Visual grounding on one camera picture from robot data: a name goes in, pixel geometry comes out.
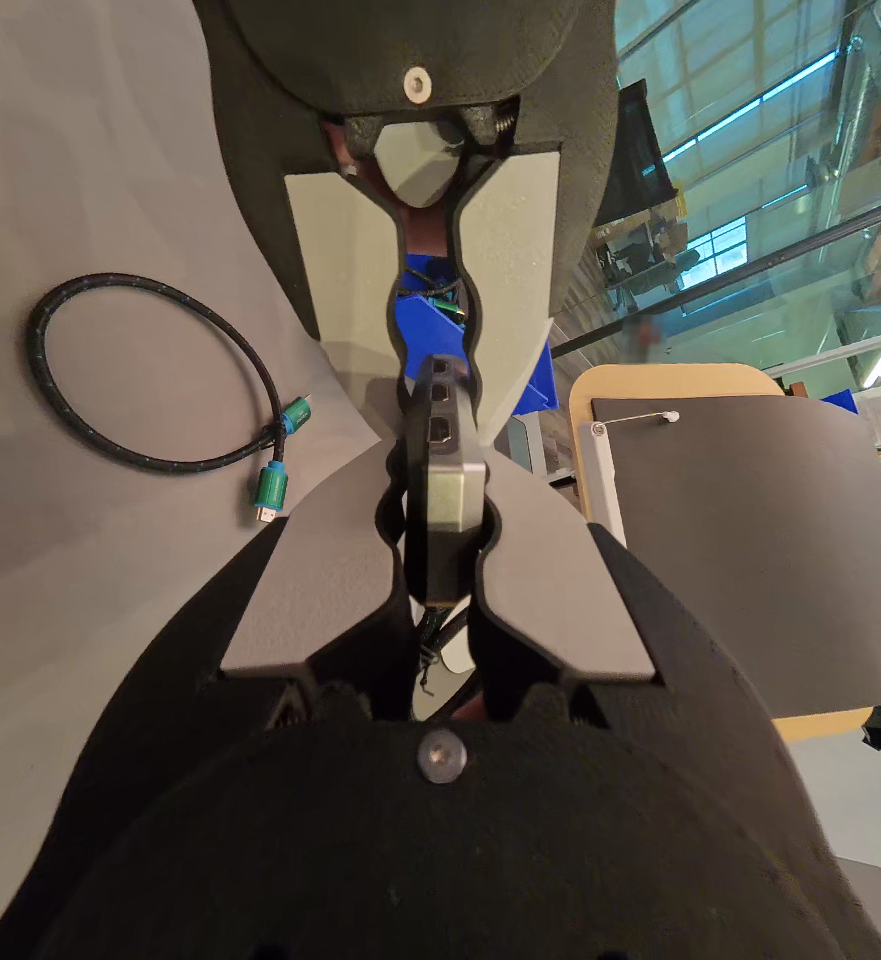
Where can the black hanging panel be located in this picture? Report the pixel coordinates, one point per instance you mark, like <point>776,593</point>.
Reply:
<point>635,157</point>

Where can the glass balcony railing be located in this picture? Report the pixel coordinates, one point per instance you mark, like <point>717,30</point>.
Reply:
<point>785,277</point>

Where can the grey multiport hub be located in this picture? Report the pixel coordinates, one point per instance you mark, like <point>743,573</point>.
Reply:
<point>448,487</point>

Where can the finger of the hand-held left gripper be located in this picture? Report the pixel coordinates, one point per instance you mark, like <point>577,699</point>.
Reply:
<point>515,240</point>
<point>343,247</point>

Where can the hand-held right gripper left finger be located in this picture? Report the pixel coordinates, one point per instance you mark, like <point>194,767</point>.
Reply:
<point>320,585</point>

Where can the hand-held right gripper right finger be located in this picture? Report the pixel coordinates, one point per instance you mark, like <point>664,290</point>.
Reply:
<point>553,592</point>

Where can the blue plastic bin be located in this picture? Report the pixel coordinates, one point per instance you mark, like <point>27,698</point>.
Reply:
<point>425,326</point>

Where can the blue storage box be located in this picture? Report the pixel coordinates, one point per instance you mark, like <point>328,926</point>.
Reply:
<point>842,401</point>

